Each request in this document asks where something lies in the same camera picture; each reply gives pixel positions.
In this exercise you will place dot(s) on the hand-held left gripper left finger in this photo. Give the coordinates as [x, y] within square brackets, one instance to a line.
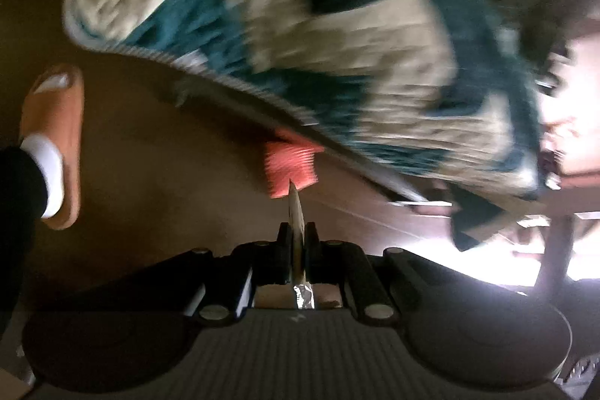
[284, 257]

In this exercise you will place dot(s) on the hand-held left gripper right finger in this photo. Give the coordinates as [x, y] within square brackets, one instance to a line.
[313, 257]

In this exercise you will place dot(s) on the foil wrapper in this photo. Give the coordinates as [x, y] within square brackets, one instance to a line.
[296, 212]

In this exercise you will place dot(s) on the red ribbed cloth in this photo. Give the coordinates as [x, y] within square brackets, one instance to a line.
[290, 165]

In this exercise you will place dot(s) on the teal white chevron quilt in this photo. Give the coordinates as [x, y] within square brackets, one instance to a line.
[384, 53]

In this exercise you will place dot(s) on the person's white socked foot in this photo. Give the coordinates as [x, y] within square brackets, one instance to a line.
[47, 165]

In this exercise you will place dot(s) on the orange slipper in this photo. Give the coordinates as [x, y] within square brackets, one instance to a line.
[61, 109]

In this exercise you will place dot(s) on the person's black trouser leg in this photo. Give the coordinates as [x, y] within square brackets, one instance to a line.
[18, 217]

